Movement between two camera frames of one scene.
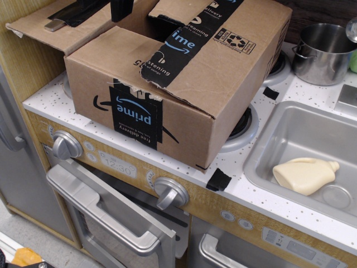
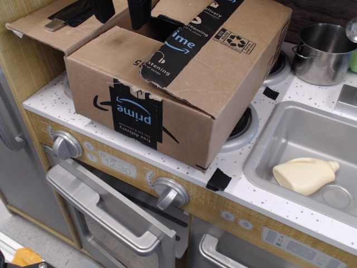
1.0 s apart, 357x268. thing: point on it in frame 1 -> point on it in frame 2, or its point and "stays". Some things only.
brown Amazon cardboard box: x=177 y=76 stays
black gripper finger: x=87 y=5 -> x=103 y=10
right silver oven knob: x=170 y=193 stays
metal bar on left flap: x=54 y=24 stays
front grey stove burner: x=244 y=132 stays
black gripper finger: x=120 y=9 -> x=140 y=12
